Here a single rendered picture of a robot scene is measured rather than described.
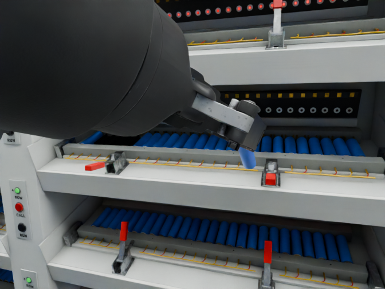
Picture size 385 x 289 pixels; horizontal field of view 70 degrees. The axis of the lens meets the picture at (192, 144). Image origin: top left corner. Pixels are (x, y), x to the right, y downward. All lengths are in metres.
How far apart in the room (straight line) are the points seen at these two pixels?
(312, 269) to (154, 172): 0.32
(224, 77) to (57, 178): 0.36
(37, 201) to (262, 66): 0.47
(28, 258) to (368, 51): 0.69
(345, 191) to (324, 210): 0.04
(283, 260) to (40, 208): 0.46
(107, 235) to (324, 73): 0.50
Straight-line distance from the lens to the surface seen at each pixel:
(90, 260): 0.63
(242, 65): 0.41
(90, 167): 0.44
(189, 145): 0.52
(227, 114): 0.16
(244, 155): 0.35
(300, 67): 0.41
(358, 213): 0.45
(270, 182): 0.36
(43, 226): 0.64
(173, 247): 0.58
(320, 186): 0.44
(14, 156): 0.63
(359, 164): 0.47
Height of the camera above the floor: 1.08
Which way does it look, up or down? 10 degrees down
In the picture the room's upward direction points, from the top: 1 degrees counter-clockwise
